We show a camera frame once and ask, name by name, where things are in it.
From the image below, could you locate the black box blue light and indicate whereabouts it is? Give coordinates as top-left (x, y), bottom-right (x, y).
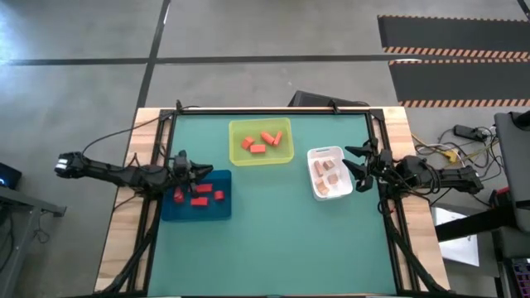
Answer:
top-left (0, 162), bottom-right (22, 190)

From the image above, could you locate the black floor mat striped edge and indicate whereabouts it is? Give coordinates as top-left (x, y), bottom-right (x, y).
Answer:
top-left (388, 59), bottom-right (530, 108)
top-left (377, 15), bottom-right (530, 54)

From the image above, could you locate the white plastic bin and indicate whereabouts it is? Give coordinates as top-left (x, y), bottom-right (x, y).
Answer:
top-left (306, 145), bottom-right (354, 202)

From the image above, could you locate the white paper sheet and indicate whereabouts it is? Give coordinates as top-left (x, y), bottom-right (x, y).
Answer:
top-left (430, 206), bottom-right (480, 267)

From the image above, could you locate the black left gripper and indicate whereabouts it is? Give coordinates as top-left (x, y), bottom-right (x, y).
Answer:
top-left (181, 159), bottom-right (214, 199)

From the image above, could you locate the computer keyboard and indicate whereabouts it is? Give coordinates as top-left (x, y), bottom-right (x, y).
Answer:
top-left (511, 257), bottom-right (530, 286)

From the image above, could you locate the grey metal stand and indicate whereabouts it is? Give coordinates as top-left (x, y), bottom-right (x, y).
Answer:
top-left (0, 185), bottom-right (67, 298)

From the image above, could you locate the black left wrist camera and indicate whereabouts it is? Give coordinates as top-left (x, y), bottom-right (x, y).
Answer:
top-left (172, 149), bottom-right (190, 175)

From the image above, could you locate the black aluminium table frame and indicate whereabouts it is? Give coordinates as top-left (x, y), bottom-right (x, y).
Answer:
top-left (147, 106), bottom-right (398, 297)

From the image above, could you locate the yellow translucent plastic bin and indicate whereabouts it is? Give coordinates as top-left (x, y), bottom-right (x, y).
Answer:
top-left (228, 117), bottom-right (296, 167)

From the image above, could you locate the black power strip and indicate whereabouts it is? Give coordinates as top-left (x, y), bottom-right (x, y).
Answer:
top-left (453, 123), bottom-right (484, 141)

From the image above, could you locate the red and black device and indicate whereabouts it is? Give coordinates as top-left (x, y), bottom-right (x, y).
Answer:
top-left (489, 186), bottom-right (511, 208)

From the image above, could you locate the blue plastic bin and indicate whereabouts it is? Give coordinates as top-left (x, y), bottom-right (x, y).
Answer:
top-left (160, 169), bottom-right (233, 223)

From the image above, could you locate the yellow cable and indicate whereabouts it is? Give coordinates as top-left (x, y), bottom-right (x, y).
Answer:
top-left (413, 134), bottom-right (500, 166)

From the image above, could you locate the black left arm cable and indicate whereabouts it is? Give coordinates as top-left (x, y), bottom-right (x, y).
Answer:
top-left (81, 117), bottom-right (163, 154)

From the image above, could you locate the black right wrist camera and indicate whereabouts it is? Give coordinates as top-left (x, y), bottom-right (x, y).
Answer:
top-left (378, 149), bottom-right (394, 170)

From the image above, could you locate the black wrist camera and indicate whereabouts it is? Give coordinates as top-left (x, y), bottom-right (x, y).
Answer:
top-left (172, 149), bottom-right (190, 175)
top-left (378, 149), bottom-right (394, 170)

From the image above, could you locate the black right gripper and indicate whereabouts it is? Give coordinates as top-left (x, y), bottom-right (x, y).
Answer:
top-left (342, 138), bottom-right (380, 194)

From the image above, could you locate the grey equipment cart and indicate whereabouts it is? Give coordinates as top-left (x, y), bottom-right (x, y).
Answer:
top-left (494, 110), bottom-right (530, 233)

